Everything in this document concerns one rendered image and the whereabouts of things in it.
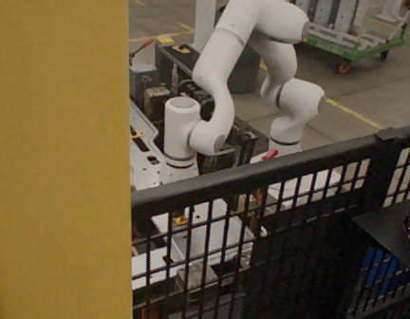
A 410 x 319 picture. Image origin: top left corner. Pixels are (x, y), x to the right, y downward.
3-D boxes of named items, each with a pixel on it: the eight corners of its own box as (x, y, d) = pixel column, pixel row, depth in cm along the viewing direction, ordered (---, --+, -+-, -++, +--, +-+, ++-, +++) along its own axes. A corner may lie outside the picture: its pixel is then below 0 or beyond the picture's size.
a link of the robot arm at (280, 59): (298, 121, 173) (259, 108, 180) (312, 94, 176) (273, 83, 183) (271, 29, 130) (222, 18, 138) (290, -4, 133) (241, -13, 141)
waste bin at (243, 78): (197, 82, 467) (203, 7, 428) (240, 73, 495) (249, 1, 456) (229, 102, 433) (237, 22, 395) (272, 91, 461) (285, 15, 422)
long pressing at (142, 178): (52, 69, 216) (51, 66, 216) (101, 65, 226) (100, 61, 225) (186, 275, 116) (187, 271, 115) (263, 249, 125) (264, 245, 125)
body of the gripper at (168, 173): (191, 145, 128) (189, 179, 134) (156, 153, 123) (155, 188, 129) (204, 159, 122) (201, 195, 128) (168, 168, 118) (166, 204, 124)
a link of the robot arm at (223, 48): (271, 59, 122) (219, 164, 117) (219, 44, 129) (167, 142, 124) (264, 39, 114) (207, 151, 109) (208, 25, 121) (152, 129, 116)
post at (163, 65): (152, 128, 236) (153, 42, 213) (166, 125, 240) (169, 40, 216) (158, 135, 231) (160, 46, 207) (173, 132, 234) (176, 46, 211)
